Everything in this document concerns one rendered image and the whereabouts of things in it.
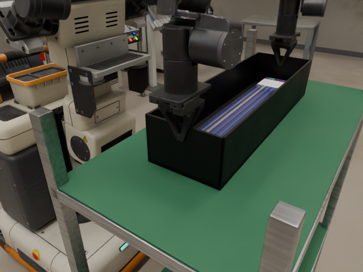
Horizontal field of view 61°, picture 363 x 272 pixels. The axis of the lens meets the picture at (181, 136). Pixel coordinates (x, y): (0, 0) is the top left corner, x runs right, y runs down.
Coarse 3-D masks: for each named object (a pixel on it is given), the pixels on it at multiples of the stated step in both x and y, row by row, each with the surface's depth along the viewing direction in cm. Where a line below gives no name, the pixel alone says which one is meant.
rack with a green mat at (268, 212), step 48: (336, 96) 97; (48, 144) 53; (144, 144) 72; (288, 144) 72; (336, 144) 72; (96, 192) 57; (144, 192) 57; (192, 192) 57; (240, 192) 57; (288, 192) 57; (336, 192) 119; (144, 240) 47; (192, 240) 47; (240, 240) 47; (288, 240) 30
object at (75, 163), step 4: (64, 120) 121; (64, 124) 118; (64, 128) 119; (64, 132) 120; (128, 132) 121; (120, 136) 118; (124, 136) 120; (128, 136) 122; (112, 140) 115; (116, 140) 116; (120, 140) 119; (108, 144) 113; (112, 144) 115; (104, 148) 112; (108, 148) 114; (68, 152) 125; (72, 160) 127; (76, 160) 127; (72, 164) 127; (76, 164) 129; (80, 164) 131; (72, 168) 128
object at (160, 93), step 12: (168, 60) 48; (180, 60) 48; (168, 72) 49; (180, 72) 48; (192, 72) 49; (168, 84) 50; (180, 84) 49; (192, 84) 50; (204, 84) 55; (156, 96) 50; (168, 96) 50; (180, 96) 50; (192, 96) 50; (180, 108) 48
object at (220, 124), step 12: (264, 84) 93; (276, 84) 93; (240, 96) 85; (252, 96) 85; (264, 96) 85; (228, 108) 78; (240, 108) 78; (252, 108) 78; (216, 120) 72; (228, 120) 72; (240, 120) 72; (216, 132) 67
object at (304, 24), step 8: (256, 16) 334; (264, 16) 334; (248, 24) 306; (256, 24) 302; (264, 24) 299; (272, 24) 295; (304, 24) 291; (312, 24) 291; (312, 32) 283; (312, 40) 321; (304, 48) 290; (312, 48) 324; (304, 56) 293; (312, 56) 327
